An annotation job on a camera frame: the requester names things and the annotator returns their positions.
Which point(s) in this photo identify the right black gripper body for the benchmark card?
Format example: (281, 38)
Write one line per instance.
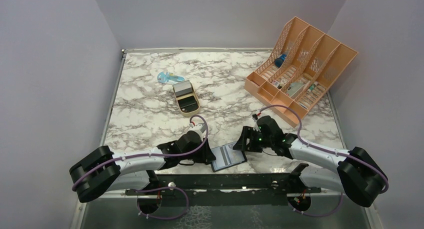
(256, 140)

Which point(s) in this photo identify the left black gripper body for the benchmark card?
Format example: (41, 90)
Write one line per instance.
(199, 156)

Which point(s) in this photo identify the gold oval tray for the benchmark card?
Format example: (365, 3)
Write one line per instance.
(188, 104)

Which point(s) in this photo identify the white striped credit card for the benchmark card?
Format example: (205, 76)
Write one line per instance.
(225, 155)

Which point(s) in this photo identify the black card holder wallet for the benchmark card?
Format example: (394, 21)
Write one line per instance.
(237, 157)

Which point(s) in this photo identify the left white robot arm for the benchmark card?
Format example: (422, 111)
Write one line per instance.
(103, 170)

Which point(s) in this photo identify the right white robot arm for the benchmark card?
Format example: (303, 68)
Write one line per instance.
(351, 172)

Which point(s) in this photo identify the small box in rack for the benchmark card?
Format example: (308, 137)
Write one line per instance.
(280, 82)

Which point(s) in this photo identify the grey pouch in rack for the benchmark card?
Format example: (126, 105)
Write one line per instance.
(295, 89)

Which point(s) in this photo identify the blue blister pack item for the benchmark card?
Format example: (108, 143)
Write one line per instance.
(169, 78)

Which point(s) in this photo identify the blue round object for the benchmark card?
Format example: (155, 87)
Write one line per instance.
(278, 62)

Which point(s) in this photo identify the orange file organizer rack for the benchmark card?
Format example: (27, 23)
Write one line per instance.
(312, 56)

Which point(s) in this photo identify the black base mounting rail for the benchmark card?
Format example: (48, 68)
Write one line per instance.
(222, 190)

